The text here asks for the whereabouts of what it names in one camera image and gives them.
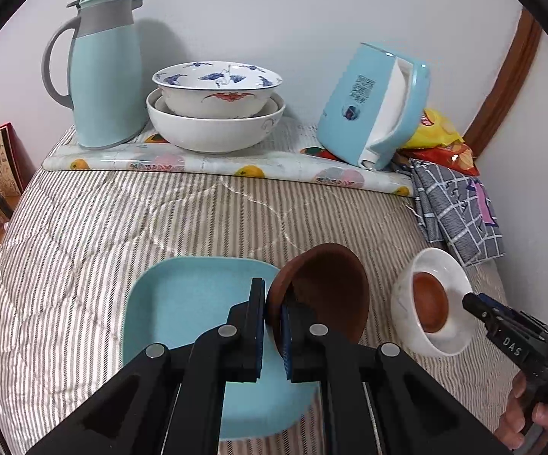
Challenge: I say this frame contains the light blue electric kettle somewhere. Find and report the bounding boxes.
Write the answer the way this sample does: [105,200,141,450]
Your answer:
[316,42,431,171]

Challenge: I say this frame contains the yellow snack bag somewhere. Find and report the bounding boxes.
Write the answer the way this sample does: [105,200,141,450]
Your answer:
[402,108,464,150]

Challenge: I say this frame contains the red snack bag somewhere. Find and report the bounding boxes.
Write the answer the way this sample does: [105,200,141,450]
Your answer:
[397,142,481,177]

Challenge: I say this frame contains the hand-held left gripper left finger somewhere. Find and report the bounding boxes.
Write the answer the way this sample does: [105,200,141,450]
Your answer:
[28,277,268,455]

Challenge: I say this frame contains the person's right hand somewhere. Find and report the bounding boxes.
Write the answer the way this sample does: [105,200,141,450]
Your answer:
[494,370,548,451]

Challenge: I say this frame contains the blue patterned white bowl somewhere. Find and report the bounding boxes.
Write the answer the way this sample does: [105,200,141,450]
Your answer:
[152,61,284,120]

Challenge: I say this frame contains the striped quilted blanket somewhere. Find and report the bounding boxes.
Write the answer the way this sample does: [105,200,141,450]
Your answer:
[0,126,531,455]

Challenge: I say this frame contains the light blue plate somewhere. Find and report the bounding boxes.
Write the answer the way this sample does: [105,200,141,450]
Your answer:
[121,256,319,441]

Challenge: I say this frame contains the small brown bowl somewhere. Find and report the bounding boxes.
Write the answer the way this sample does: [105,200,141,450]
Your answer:
[411,271,449,333]
[265,243,370,356]

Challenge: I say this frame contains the fruit print table mat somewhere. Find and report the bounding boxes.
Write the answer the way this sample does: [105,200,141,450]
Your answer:
[42,118,414,197]

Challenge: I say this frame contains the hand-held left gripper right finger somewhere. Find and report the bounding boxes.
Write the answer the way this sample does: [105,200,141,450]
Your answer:
[281,294,512,455]

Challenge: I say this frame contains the patterned gift box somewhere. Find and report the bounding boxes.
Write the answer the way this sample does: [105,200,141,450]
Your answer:
[0,123,28,197]

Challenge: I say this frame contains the grey checkered cloth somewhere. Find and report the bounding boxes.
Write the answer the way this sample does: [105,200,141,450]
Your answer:
[399,156,506,266]

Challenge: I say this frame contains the wooden door frame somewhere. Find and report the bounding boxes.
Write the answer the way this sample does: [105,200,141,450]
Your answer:
[463,7,542,157]

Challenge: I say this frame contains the light blue thermos jug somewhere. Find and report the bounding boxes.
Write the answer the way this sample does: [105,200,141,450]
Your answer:
[42,0,144,150]

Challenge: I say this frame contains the large plain white bowl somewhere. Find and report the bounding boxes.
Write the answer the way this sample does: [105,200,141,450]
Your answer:
[146,88,287,154]

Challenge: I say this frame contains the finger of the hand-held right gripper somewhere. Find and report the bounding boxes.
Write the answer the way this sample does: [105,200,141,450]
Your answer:
[462,292,529,370]
[478,293,548,342]

